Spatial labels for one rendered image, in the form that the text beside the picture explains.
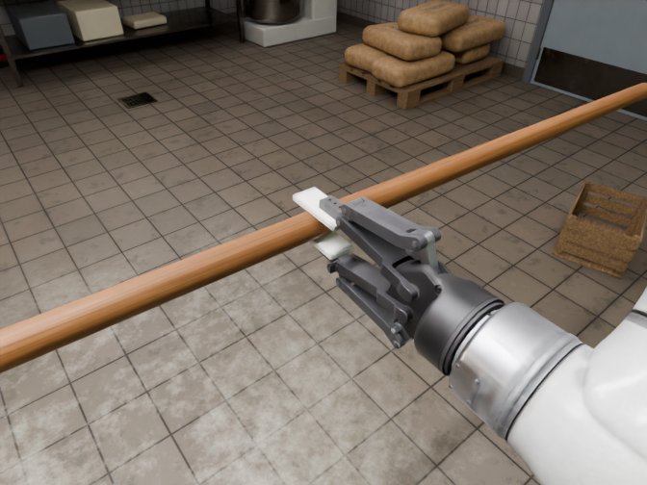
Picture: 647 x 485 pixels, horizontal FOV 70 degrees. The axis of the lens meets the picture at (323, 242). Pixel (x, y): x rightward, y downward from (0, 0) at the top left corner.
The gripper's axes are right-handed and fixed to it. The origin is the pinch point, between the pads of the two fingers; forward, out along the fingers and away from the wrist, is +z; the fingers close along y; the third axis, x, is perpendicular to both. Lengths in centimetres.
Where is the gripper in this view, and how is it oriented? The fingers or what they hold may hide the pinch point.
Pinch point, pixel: (322, 222)
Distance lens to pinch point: 49.2
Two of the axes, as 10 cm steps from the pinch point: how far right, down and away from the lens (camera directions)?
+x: 7.9, -3.5, 5.1
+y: -0.4, 8.0, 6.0
